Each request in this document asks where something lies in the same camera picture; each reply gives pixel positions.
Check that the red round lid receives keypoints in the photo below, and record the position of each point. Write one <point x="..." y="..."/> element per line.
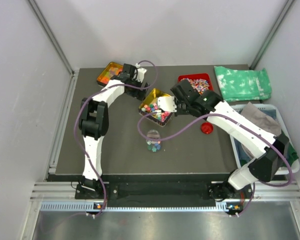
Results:
<point x="206" y="128"/>

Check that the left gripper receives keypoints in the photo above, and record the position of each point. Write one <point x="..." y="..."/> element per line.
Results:
<point x="138" y="94"/>

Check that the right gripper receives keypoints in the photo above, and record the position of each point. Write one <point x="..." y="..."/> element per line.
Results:
<point x="177" y="109"/>

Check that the metal scoop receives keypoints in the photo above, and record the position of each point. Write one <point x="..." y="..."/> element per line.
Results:
<point x="156" y="112"/>

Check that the white laundry basket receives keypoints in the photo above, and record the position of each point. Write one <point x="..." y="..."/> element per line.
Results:
<point x="240" y="155"/>

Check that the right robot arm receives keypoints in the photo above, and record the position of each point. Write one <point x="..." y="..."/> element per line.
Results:
<point x="268" y="150"/>

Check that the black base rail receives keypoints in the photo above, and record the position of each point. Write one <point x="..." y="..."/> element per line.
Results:
<point x="161" y="190"/>

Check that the grey cloth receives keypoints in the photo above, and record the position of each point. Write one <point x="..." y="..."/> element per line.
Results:
<point x="264" y="119"/>

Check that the gold tin translucent star candies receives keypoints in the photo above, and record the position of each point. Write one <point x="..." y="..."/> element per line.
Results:
<point x="112" y="69"/>

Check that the green white cloth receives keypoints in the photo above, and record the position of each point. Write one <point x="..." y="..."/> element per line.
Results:
<point x="243" y="85"/>

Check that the blue cloth in basket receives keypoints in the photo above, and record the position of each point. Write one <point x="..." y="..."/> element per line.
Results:
<point x="265" y="116"/>

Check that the green cloth in basket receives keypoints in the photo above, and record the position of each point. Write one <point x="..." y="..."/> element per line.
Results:
<point x="292" y="155"/>

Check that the red box of lollipops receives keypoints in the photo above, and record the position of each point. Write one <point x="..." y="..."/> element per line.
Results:
<point x="199" y="81"/>

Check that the clear glass jar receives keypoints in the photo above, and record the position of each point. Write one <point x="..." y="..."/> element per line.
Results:
<point x="153" y="145"/>

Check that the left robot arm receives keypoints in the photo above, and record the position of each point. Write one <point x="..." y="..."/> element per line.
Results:
<point x="93" y="121"/>

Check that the speckled tin pastel star candies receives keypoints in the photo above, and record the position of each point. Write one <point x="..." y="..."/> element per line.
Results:
<point x="150" y="103"/>

